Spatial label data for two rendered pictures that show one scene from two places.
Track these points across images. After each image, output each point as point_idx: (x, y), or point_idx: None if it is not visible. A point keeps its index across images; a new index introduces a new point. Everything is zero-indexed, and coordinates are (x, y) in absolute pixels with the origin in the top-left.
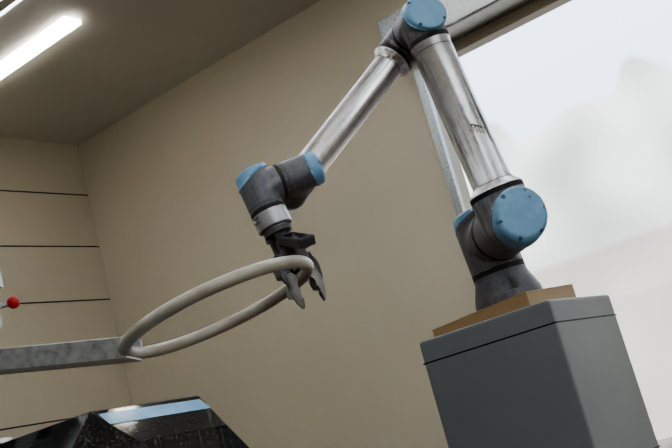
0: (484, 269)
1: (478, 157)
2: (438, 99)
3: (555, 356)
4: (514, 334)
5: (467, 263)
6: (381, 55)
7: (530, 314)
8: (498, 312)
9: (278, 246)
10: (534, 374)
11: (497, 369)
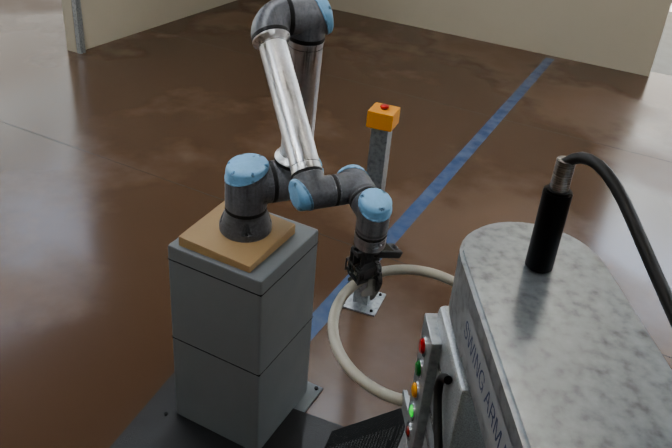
0: (263, 210)
1: (313, 137)
2: (312, 91)
3: (313, 262)
4: (303, 256)
5: (249, 206)
6: (284, 39)
7: (311, 240)
8: (282, 241)
9: (372, 258)
10: (304, 277)
11: (292, 281)
